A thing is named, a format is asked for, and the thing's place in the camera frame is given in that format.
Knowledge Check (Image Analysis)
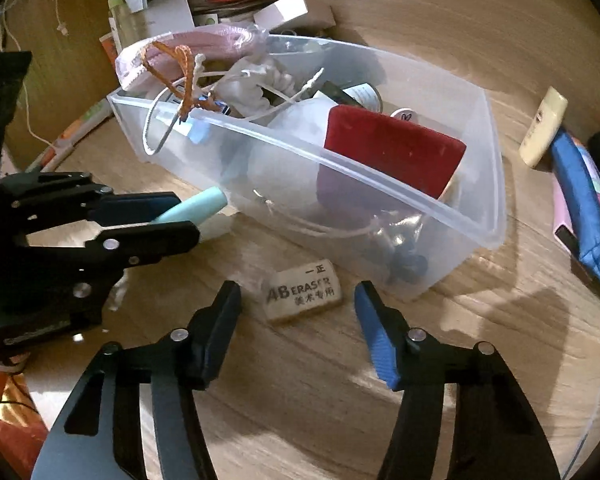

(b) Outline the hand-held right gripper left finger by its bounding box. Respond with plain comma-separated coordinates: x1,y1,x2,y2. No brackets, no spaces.
30,280,243,480

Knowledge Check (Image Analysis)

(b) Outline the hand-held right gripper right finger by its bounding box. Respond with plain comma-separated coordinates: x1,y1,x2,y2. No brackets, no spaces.
354,280,563,480

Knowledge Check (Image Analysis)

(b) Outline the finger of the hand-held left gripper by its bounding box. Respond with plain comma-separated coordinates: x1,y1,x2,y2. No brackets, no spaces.
10,220,202,272
0,172,182,225

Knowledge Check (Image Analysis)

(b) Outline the teal tube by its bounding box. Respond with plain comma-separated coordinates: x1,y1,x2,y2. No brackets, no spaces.
150,186,228,224

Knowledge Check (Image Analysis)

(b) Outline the small black clip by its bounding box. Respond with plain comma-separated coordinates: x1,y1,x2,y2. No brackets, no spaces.
385,245,429,287

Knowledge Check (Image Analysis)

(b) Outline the beige eraser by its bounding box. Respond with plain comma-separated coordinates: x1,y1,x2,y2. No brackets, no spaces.
264,258,344,325

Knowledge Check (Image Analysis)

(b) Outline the red rectangular sponge block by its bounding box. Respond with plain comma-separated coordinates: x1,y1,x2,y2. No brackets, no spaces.
324,105,467,202

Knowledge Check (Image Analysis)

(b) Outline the clear plastic storage bin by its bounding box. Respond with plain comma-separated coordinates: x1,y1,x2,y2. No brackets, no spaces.
107,34,507,304

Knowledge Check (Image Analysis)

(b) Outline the orange and white pen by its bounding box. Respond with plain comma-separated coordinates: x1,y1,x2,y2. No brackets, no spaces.
26,102,114,172

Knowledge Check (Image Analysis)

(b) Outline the orange shiny bag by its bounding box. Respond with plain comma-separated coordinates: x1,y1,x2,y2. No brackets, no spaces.
0,364,49,480

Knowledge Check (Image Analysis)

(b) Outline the green carton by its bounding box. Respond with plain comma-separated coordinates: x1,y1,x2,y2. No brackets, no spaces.
106,0,152,52

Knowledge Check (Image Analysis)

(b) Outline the pink yarn ball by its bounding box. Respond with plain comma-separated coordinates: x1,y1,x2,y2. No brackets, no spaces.
382,106,421,126

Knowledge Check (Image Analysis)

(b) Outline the dark green bottle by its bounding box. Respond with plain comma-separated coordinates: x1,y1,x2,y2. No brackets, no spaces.
320,82,384,112

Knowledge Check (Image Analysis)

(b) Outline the blue patchwork pencil case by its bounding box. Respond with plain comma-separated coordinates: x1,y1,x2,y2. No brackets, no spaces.
550,129,600,307

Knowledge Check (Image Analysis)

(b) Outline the small white box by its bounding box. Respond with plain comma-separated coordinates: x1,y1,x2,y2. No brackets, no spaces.
252,0,337,32

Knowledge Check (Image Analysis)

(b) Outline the cream tube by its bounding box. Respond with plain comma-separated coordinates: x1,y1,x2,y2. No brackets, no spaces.
519,86,569,169

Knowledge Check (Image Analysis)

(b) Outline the white cable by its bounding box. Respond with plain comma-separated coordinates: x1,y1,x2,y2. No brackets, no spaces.
0,0,57,152

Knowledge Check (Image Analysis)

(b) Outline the white drawstring pouch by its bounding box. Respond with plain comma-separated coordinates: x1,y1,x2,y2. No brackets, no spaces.
140,55,327,157

